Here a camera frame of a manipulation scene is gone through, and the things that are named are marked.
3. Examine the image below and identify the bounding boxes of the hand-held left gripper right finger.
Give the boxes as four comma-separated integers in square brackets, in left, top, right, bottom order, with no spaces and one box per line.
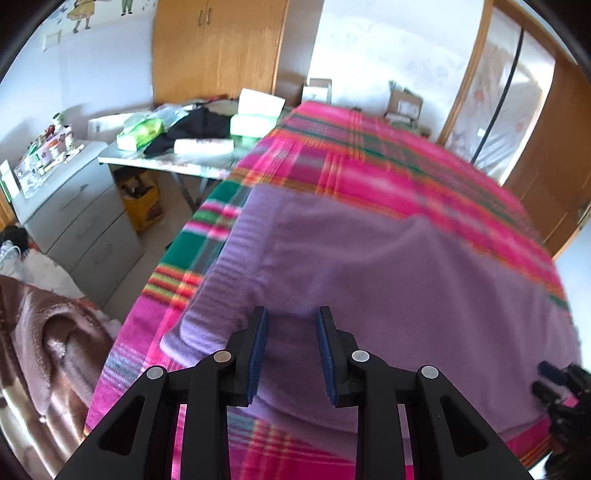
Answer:
[316,305,534,480]

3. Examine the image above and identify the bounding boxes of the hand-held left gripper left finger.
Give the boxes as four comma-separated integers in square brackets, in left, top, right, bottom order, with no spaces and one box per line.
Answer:
[55,305,269,480]

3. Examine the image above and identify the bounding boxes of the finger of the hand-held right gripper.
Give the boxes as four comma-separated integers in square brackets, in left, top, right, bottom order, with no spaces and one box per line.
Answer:
[538,361,573,386]
[531,381,561,403]

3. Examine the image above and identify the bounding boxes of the purple fleece towel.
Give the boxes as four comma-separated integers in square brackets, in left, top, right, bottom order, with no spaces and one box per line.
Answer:
[161,187,583,448]

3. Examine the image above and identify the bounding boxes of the yellow bag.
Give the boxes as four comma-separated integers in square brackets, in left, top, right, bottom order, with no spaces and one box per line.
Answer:
[117,178,164,232]

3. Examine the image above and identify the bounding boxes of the white folding table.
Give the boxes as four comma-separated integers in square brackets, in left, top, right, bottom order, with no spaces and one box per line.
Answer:
[98,99,250,213]

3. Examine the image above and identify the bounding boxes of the plaid bed sheet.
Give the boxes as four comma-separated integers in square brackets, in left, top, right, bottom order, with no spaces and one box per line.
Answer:
[83,102,573,480]

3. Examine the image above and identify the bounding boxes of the brown plush blanket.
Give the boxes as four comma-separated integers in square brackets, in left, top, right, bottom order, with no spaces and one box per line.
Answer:
[0,274,116,480]

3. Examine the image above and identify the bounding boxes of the white tissue pack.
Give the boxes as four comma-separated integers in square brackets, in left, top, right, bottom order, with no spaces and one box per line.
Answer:
[174,138,234,155]

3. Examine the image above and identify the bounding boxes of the wooden door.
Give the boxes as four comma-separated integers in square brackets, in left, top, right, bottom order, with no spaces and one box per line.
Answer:
[503,55,591,259]

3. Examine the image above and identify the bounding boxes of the grey drawer cabinet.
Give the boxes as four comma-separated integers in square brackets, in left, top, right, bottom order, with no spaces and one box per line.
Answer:
[11,141,144,273]

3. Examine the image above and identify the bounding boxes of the green tissue pack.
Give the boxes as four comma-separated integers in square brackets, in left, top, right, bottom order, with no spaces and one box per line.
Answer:
[230,114,278,138]

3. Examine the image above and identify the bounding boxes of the white cloth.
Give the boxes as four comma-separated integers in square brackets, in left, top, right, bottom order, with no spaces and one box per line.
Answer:
[0,244,88,301]

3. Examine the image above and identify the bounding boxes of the green plastic bag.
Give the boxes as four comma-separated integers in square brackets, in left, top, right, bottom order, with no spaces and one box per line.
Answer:
[116,117,164,151]

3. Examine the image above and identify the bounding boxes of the clear plastic bag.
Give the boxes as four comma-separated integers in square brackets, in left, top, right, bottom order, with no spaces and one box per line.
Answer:
[148,104,190,127]

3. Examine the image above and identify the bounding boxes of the brown cardboard box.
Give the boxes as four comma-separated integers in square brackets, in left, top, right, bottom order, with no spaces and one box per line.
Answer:
[387,80,424,121]

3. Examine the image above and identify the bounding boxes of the white open box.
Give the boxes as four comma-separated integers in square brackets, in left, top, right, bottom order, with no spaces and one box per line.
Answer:
[302,78,333,103]

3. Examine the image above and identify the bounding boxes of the printed door curtain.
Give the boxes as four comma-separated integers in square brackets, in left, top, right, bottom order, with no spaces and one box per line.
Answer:
[450,7,555,181]

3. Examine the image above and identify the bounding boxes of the clutter of small packets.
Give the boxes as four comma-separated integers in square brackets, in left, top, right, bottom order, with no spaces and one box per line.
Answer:
[14,113,86,185]

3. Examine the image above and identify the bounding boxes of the wooden wardrobe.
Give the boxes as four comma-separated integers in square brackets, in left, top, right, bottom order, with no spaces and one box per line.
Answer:
[152,0,324,109]

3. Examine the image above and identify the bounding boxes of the wooden door frame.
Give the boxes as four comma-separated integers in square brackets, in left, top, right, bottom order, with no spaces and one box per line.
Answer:
[436,0,495,146]

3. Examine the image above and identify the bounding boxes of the cartoon wall sticker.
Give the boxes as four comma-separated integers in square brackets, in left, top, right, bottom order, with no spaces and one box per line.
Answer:
[60,0,153,33]

